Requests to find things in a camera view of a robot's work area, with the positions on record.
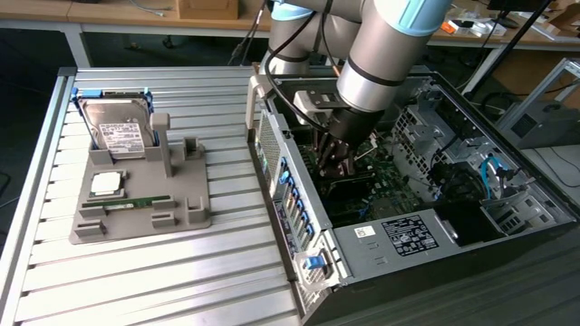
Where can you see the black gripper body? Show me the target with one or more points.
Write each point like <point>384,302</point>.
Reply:
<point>355,127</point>

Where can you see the green and black graphics card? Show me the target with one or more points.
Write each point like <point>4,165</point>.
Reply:
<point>351,192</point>

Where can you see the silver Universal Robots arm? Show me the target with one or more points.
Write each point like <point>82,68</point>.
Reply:
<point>386,51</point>

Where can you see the metal socket cover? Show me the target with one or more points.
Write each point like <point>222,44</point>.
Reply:
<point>374,142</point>

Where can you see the green motherboard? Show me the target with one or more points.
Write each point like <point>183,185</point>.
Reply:
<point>394,190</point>

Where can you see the grey chipset heatsink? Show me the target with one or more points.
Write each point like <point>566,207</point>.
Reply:
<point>383,208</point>

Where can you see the grey power supply unit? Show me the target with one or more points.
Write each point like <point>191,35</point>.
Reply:
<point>392,253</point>

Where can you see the blue case rear latch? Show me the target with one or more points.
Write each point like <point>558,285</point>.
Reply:
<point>314,263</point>

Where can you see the orange and white small box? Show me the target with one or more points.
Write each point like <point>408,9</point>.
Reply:
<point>458,26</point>

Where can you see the black slanted pole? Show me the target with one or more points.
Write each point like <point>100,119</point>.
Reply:
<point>508,45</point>

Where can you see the grey computer tower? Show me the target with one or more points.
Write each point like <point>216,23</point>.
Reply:
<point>552,129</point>

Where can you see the black open PC case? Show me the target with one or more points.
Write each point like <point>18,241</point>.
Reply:
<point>454,288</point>

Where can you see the green RAM stick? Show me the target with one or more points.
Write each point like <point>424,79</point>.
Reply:
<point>131,203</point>

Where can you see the black monitor with stand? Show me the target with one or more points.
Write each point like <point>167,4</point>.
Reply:
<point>507,22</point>

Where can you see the hard disk in blue carrier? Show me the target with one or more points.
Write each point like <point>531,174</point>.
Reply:
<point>118,129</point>

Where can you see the grey plastic parts rack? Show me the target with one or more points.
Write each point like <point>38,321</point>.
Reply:
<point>136,224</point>

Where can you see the brown cardboard box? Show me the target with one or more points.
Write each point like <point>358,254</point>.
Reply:
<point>567,20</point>
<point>208,8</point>

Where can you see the silver CPU chip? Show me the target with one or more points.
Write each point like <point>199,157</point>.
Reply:
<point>106,183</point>

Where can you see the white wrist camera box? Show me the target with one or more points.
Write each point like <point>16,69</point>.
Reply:
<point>308,102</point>

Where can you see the aluminium profile frame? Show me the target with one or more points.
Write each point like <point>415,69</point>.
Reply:
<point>571,64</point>

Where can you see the wooden desk with white frame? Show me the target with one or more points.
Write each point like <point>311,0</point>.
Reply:
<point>91,10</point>
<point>562,40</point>

